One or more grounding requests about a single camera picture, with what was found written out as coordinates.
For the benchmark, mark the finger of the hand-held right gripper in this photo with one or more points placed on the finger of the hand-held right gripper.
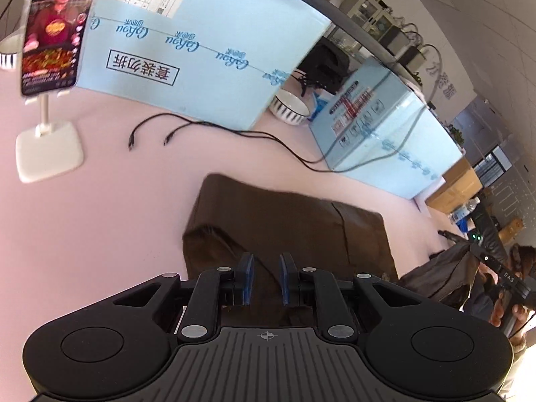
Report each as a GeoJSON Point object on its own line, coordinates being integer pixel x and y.
{"type": "Point", "coordinates": [454, 238]}

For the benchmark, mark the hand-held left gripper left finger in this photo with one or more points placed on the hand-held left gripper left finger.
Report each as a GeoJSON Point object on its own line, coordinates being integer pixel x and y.
{"type": "Point", "coordinates": [247, 278]}

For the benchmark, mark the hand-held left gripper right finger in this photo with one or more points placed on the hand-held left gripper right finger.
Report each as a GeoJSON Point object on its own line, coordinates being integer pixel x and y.
{"type": "Point", "coordinates": [287, 278]}

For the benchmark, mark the brown garment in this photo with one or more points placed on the brown garment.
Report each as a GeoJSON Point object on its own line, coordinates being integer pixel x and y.
{"type": "Point", "coordinates": [293, 226]}

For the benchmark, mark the person's right hand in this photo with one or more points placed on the person's right hand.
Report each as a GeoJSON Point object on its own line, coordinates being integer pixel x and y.
{"type": "Point", "coordinates": [521, 318]}

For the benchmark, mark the person's body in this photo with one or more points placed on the person's body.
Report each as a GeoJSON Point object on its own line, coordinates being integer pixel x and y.
{"type": "Point", "coordinates": [523, 259]}

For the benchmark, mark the plastic water bottle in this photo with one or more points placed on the plastic water bottle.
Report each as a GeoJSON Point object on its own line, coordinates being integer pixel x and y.
{"type": "Point", "coordinates": [462, 211]}

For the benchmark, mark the brown cardboard box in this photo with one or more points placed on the brown cardboard box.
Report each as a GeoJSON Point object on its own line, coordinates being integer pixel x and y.
{"type": "Point", "coordinates": [454, 186]}

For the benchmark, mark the light blue carton red print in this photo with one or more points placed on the light blue carton red print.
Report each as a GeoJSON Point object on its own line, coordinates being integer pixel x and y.
{"type": "Point", "coordinates": [418, 163]}

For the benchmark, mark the striped white bowl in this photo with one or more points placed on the striped white bowl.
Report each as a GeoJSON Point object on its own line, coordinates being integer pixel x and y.
{"type": "Point", "coordinates": [289, 111]}

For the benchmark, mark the blue white tissue pack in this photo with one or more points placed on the blue white tissue pack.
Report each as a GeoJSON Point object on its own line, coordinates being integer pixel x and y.
{"type": "Point", "coordinates": [320, 106]}

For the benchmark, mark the black power adapter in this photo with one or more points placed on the black power adapter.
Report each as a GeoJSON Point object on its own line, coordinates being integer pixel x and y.
{"type": "Point", "coordinates": [395, 37]}
{"type": "Point", "coordinates": [414, 57]}

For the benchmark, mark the smartphone on white stand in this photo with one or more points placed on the smartphone on white stand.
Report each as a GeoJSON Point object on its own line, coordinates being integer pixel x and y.
{"type": "Point", "coordinates": [50, 150]}

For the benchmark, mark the grey desk partition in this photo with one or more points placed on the grey desk partition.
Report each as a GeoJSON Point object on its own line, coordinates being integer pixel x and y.
{"type": "Point", "coordinates": [335, 14]}

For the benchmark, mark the large light blue carton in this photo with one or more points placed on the large light blue carton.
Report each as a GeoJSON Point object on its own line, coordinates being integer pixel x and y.
{"type": "Point", "coordinates": [234, 21]}

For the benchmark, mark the striped white dish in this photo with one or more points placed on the striped white dish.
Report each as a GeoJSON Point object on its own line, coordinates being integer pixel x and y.
{"type": "Point", "coordinates": [8, 61]}

